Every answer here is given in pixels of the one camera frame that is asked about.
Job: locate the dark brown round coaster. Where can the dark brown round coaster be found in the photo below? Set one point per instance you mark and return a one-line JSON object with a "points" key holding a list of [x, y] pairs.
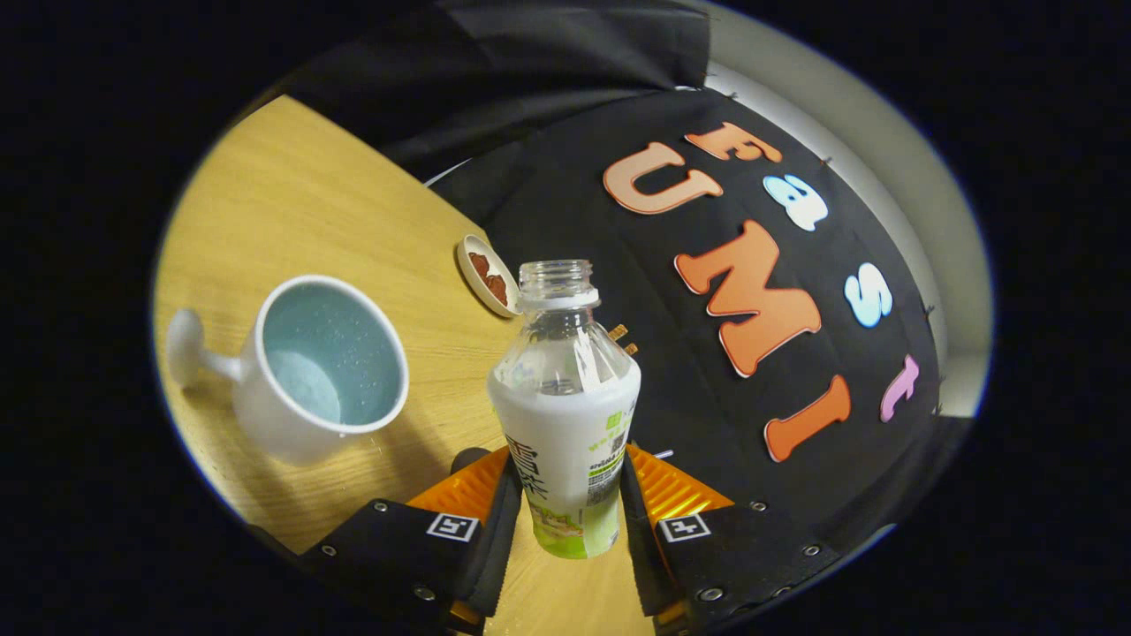
{"points": [[468, 458]]}

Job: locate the white cup blue inside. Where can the white cup blue inside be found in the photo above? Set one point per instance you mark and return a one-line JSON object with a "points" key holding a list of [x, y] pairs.
{"points": [[274, 424]]}

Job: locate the clear bottle white green label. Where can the clear bottle white green label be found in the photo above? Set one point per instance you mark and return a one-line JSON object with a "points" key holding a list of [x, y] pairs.
{"points": [[565, 424]]}

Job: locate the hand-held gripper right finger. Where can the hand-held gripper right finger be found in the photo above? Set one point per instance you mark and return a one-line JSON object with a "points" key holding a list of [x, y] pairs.
{"points": [[638, 565]]}

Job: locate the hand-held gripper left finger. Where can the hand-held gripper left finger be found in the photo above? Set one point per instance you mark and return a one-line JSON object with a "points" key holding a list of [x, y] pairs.
{"points": [[499, 548]]}

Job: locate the wooden table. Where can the wooden table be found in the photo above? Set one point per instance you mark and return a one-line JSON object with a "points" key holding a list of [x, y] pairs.
{"points": [[309, 194]]}

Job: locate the small plate with red snacks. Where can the small plate with red snacks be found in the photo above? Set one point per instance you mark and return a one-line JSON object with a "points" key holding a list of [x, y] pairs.
{"points": [[489, 276]]}

